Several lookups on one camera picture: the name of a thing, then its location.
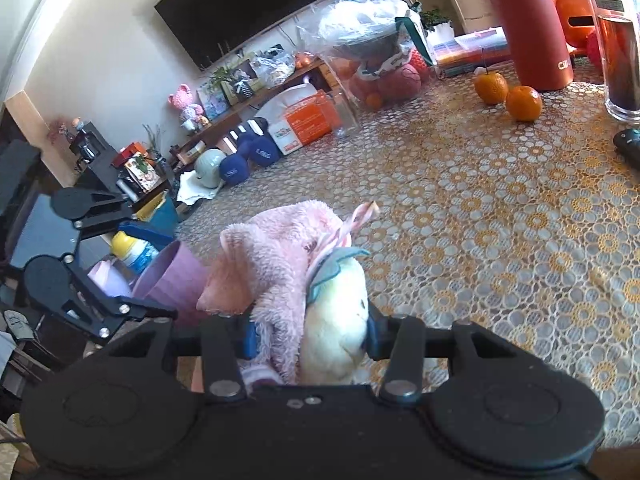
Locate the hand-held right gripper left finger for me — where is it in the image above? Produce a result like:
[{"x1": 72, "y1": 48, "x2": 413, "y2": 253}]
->
[{"x1": 102, "y1": 310, "x2": 261, "y2": 406}]

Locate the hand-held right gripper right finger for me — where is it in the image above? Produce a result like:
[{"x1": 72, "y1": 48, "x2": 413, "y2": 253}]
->
[{"x1": 365, "y1": 310, "x2": 531, "y2": 406}]

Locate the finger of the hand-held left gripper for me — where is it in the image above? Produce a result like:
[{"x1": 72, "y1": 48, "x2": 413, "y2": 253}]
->
[
  {"x1": 62, "y1": 255, "x2": 178, "y2": 346},
  {"x1": 75, "y1": 194, "x2": 177, "y2": 242}
]

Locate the purple ribbed cup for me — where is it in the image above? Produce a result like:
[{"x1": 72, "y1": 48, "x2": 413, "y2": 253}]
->
[{"x1": 131, "y1": 240, "x2": 213, "y2": 328}]

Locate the cream plush toy teal leaf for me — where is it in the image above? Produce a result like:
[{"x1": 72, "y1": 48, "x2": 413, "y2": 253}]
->
[{"x1": 299, "y1": 246, "x2": 372, "y2": 386}]

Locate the pink fluffy towel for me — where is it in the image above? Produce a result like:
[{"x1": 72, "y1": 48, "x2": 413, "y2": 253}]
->
[{"x1": 196, "y1": 200, "x2": 381, "y2": 386}]

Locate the yellow strainer basket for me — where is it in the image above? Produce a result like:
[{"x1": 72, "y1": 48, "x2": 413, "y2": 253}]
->
[{"x1": 132, "y1": 192, "x2": 168, "y2": 221}]

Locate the yellow bottle blue label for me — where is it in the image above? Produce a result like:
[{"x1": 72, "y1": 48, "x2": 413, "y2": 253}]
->
[{"x1": 111, "y1": 230, "x2": 161, "y2": 276}]

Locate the pale pink cup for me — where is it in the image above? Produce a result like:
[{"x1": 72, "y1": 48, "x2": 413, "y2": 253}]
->
[{"x1": 87, "y1": 260, "x2": 133, "y2": 298}]

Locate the colourful printed box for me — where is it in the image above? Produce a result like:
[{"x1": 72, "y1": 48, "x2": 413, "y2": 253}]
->
[{"x1": 122, "y1": 152, "x2": 161, "y2": 193}]

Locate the white cloth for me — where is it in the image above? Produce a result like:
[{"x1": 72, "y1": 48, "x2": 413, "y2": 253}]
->
[{"x1": 175, "y1": 170, "x2": 223, "y2": 206}]

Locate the pale green ceramic pot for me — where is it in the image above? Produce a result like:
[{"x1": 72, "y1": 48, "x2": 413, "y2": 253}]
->
[{"x1": 194, "y1": 148, "x2": 227, "y2": 187}]

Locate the black coffee machine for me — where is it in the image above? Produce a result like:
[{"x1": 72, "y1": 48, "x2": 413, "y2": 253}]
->
[{"x1": 69, "y1": 122, "x2": 108, "y2": 161}]

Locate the blue dumbbell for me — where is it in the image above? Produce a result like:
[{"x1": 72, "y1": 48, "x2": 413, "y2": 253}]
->
[
  {"x1": 247, "y1": 116, "x2": 281, "y2": 167},
  {"x1": 218, "y1": 132, "x2": 256, "y2": 184}
]

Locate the pink plush bear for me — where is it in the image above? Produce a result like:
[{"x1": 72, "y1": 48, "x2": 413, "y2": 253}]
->
[{"x1": 167, "y1": 84, "x2": 203, "y2": 123}]

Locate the orange and white tissue box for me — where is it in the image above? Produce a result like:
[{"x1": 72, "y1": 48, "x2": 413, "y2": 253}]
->
[{"x1": 255, "y1": 82, "x2": 343, "y2": 156}]

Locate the crumpled clear plastic bag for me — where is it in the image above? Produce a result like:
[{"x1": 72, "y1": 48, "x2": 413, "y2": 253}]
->
[{"x1": 250, "y1": 50, "x2": 296, "y2": 88}]

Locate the clear empty glass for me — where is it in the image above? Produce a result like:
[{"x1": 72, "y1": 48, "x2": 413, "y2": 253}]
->
[{"x1": 332, "y1": 87, "x2": 361, "y2": 138}]

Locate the wooden television cabinet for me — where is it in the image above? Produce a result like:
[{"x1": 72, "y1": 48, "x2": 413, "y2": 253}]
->
[{"x1": 175, "y1": 57, "x2": 341, "y2": 161}]

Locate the black television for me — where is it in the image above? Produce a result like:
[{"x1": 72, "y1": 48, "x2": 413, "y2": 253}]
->
[{"x1": 154, "y1": 0, "x2": 351, "y2": 70}]

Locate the orange with stem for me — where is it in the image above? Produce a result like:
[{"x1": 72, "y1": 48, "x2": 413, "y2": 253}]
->
[{"x1": 474, "y1": 71, "x2": 510, "y2": 106}]

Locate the grey metal bowl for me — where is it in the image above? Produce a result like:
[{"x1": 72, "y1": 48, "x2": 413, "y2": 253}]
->
[{"x1": 330, "y1": 35, "x2": 406, "y2": 61}]

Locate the stack of colourful boxes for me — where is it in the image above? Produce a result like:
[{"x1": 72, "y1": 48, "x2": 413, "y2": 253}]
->
[{"x1": 432, "y1": 26, "x2": 513, "y2": 68}]

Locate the small plant white pot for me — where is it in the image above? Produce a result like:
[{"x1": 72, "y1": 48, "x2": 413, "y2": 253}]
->
[{"x1": 420, "y1": 7, "x2": 456, "y2": 43}]

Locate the black remote control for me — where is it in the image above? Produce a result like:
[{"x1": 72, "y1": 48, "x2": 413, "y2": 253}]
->
[{"x1": 612, "y1": 128, "x2": 640, "y2": 166}]

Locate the red water bottle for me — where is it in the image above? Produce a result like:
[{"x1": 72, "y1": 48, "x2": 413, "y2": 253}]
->
[{"x1": 445, "y1": 0, "x2": 575, "y2": 92}]

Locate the red ball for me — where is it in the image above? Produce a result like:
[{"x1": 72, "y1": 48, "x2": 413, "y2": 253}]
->
[{"x1": 587, "y1": 30, "x2": 608, "y2": 68}]

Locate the glass of dark drink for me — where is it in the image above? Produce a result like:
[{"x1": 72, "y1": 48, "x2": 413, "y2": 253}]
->
[{"x1": 584, "y1": 0, "x2": 640, "y2": 123}]

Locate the orange plastic stool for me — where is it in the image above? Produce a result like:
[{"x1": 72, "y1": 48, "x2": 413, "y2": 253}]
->
[{"x1": 550, "y1": 0, "x2": 596, "y2": 56}]

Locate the cream photo frame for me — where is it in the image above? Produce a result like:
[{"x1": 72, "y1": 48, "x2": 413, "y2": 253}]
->
[{"x1": 220, "y1": 57, "x2": 261, "y2": 103}]

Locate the green bag strap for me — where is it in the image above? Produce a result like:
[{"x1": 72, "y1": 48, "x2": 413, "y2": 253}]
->
[{"x1": 395, "y1": 15, "x2": 436, "y2": 66}]

